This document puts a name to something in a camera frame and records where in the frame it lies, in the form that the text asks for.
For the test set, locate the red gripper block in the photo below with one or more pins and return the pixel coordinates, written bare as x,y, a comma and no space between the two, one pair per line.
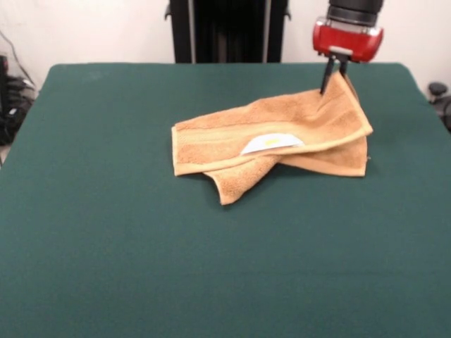
349,42

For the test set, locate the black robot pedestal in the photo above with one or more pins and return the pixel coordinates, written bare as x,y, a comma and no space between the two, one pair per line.
229,31

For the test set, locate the dark green table cloth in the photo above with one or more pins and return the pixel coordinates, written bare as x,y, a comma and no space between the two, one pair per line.
105,246

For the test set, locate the tan terry towel white label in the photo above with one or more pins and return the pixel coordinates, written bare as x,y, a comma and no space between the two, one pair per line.
282,119

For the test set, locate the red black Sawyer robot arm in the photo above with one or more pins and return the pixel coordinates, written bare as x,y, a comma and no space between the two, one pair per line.
354,10

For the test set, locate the black office chair base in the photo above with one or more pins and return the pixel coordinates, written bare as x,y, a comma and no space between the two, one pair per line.
14,98
438,89

